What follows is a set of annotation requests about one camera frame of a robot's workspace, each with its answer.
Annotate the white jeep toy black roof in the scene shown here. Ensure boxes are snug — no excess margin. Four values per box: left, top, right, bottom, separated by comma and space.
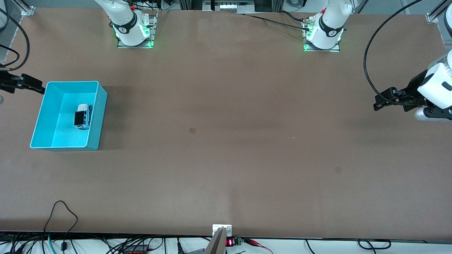
74, 103, 93, 130

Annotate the cyan plastic storage bin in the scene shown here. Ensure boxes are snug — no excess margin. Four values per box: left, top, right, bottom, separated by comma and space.
30, 81, 108, 151

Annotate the lit electronics box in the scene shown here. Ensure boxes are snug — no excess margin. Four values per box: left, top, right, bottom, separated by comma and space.
203, 0, 255, 12

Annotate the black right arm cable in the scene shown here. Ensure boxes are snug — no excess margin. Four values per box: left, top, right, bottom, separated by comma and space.
0, 7, 30, 71

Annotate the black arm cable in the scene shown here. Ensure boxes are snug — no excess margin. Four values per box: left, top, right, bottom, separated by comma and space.
364, 0, 424, 105
0, 7, 30, 71

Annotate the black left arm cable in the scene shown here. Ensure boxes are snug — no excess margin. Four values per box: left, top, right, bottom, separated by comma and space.
364, 0, 424, 105

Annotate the aluminium table corner bracket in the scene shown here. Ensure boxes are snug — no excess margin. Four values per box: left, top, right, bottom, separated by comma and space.
426, 0, 450, 24
14, 0, 36, 16

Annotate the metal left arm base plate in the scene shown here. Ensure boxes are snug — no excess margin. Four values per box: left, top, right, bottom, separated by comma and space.
302, 18, 341, 53

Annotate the long black tabletop cable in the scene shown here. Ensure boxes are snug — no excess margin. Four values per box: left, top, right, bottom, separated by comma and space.
231, 11, 311, 31

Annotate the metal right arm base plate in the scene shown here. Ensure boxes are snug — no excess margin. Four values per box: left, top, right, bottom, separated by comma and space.
117, 11, 158, 49

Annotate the thin black looped cable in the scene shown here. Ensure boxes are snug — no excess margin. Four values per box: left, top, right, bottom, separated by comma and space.
43, 200, 79, 252

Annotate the black coiled cable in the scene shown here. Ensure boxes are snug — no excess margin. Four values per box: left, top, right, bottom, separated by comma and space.
357, 239, 392, 250

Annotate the red clip lead wire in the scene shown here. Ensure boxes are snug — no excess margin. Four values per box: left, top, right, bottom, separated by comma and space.
244, 238, 274, 254

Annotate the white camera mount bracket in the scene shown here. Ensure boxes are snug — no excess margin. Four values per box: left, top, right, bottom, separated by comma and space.
212, 224, 232, 237

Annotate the grey metal mount bar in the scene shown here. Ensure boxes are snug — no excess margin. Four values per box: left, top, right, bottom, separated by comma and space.
203, 227, 227, 254

